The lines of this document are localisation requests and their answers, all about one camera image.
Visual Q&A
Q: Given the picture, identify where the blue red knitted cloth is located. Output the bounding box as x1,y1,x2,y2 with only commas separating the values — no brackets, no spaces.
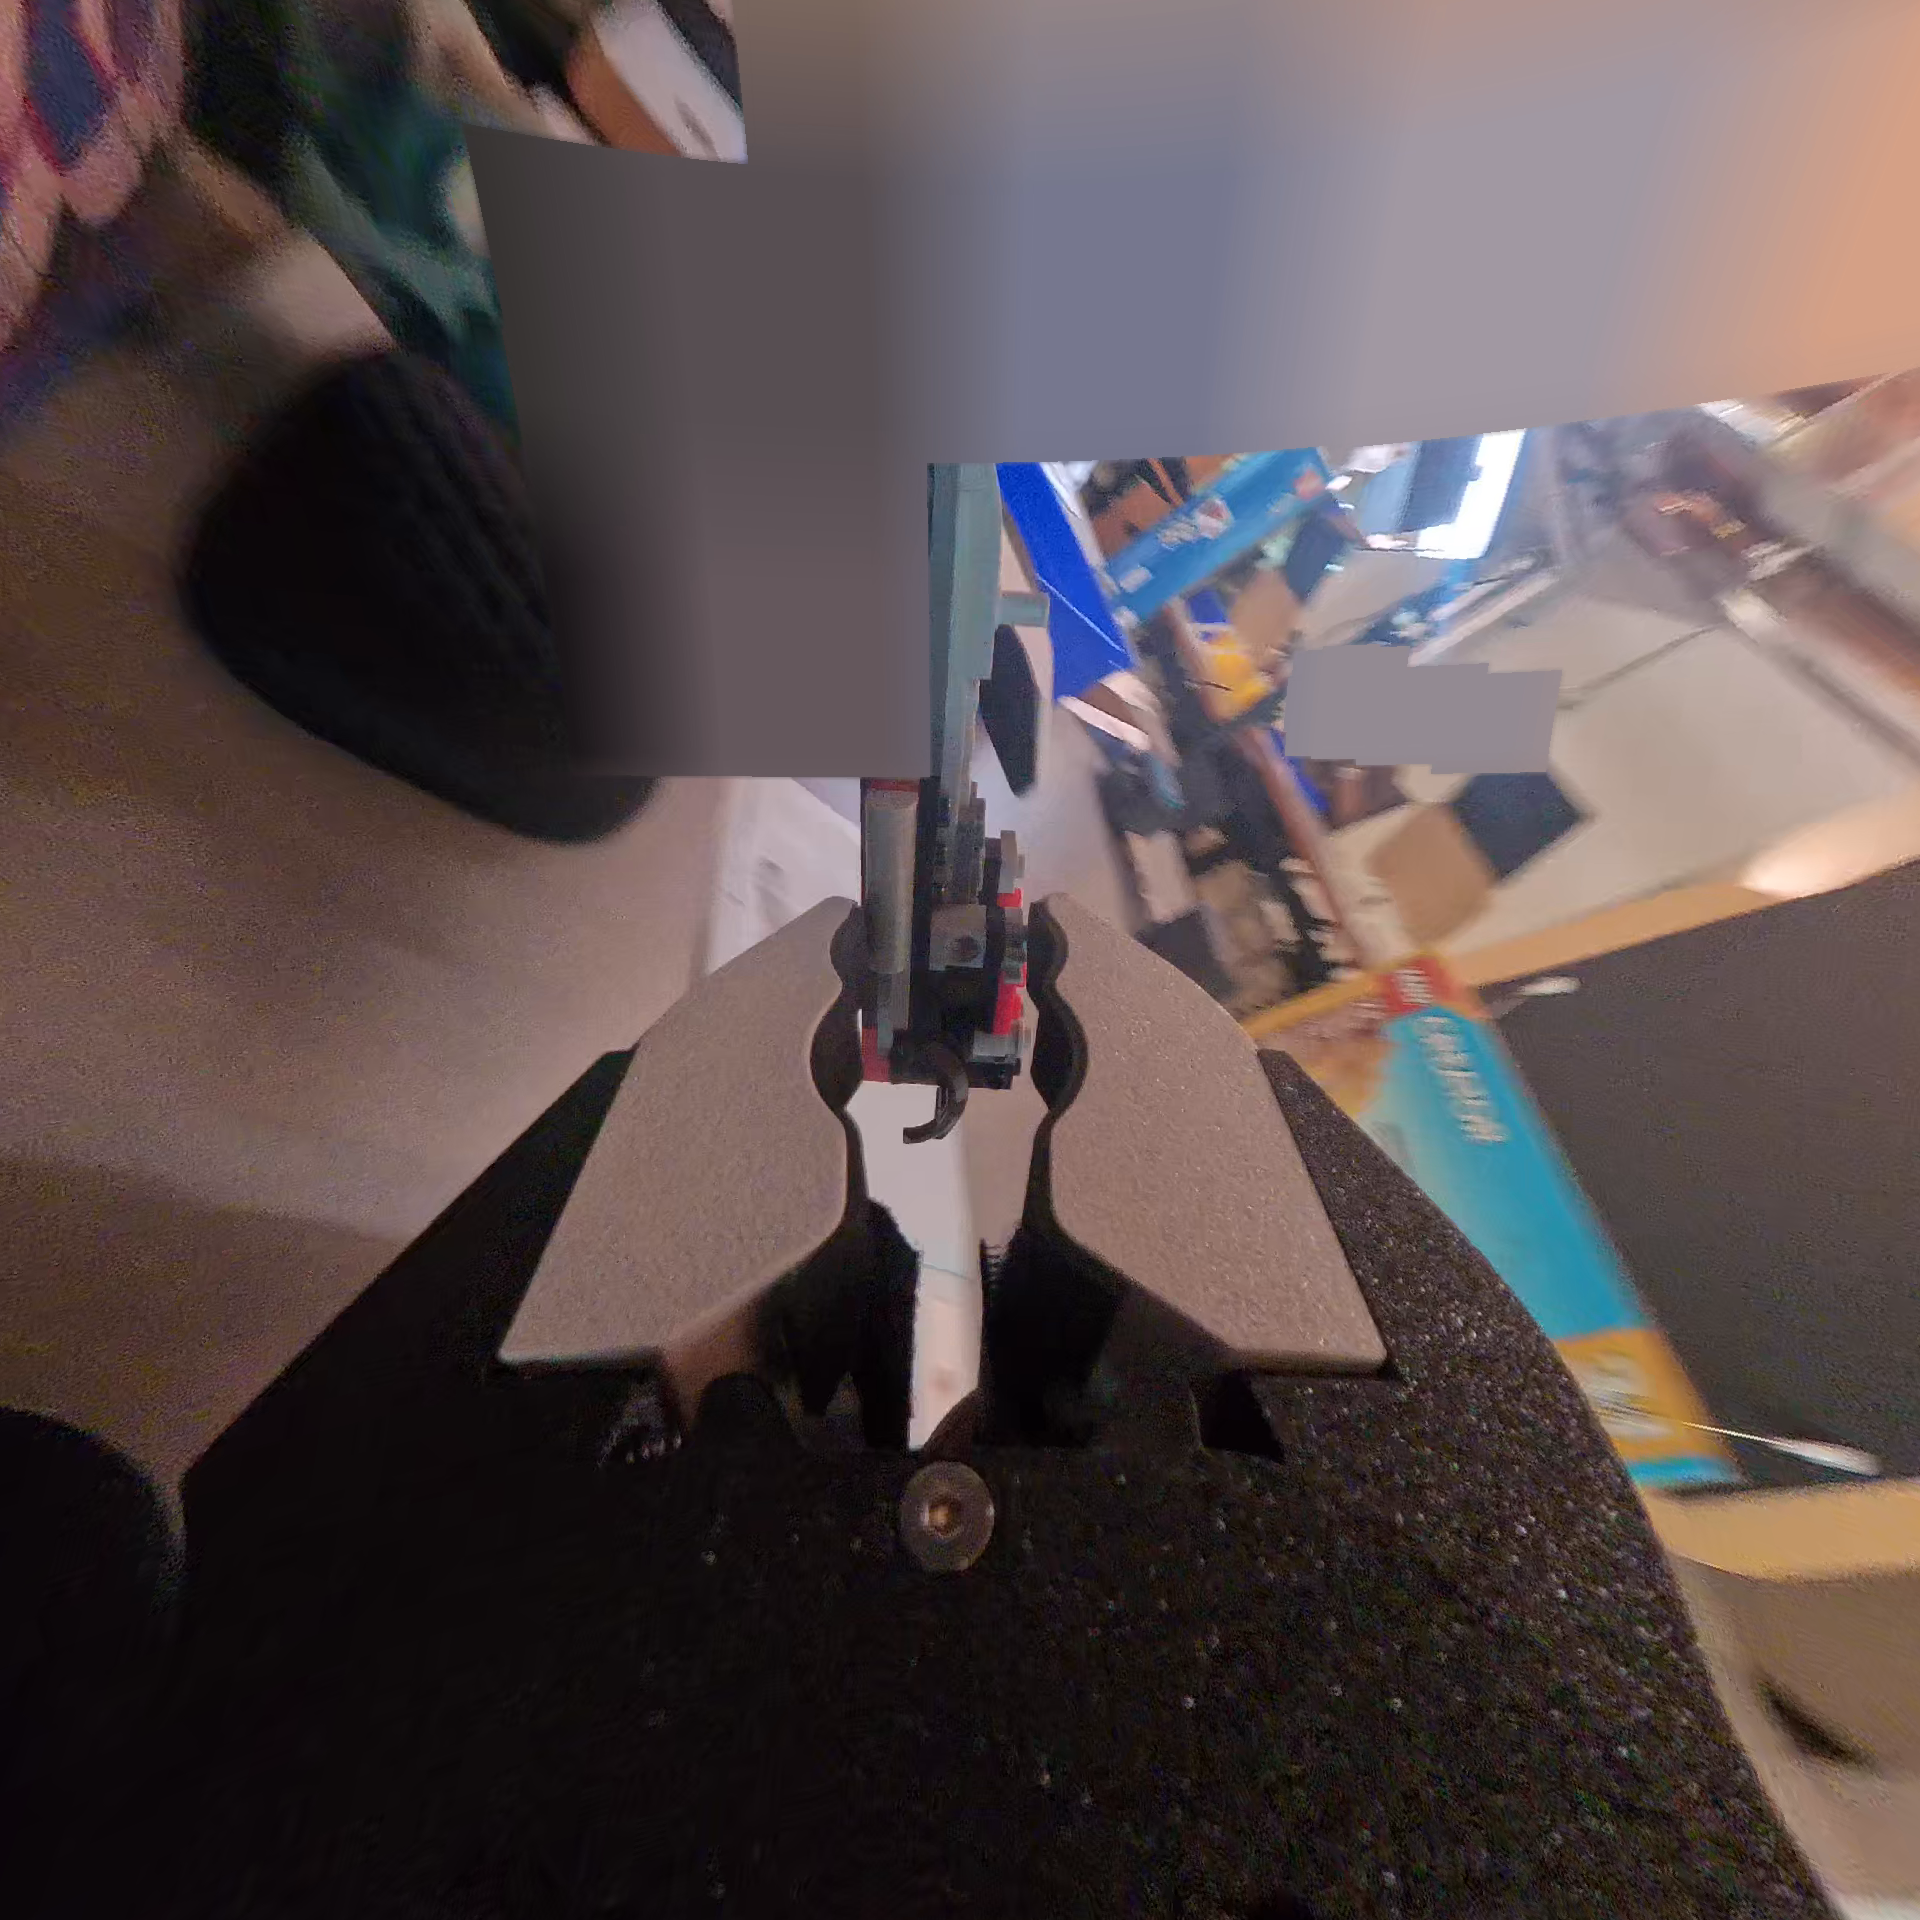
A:
0,0,189,352

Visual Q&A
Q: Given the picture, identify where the partly built brick vehicle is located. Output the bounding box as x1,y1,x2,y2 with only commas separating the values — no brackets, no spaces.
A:
858,772,1042,1149

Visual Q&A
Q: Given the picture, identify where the black ribbed cloth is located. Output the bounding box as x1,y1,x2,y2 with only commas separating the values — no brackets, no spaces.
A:
181,352,663,848

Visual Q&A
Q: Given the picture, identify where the computer monitor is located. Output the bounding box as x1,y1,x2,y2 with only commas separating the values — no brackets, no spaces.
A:
1404,429,1531,560

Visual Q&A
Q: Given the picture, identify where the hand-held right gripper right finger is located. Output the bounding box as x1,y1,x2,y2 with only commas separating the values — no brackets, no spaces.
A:
979,890,1392,1452

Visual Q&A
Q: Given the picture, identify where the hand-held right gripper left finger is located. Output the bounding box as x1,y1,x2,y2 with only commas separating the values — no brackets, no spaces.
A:
496,896,918,1452

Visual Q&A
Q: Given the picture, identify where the toy truck brick set box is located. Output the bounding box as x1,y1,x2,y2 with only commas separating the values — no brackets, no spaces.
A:
1241,958,1743,1492

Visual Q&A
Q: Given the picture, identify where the blue cardboard box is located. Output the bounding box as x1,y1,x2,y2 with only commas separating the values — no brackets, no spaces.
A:
1099,450,1340,631

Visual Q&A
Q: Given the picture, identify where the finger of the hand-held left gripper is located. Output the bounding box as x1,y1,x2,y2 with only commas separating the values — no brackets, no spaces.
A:
926,460,1045,799

